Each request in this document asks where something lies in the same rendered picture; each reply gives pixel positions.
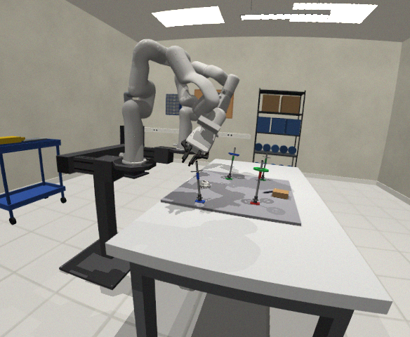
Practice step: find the tan flat block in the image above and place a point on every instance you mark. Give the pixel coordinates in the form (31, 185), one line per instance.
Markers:
(283, 194)

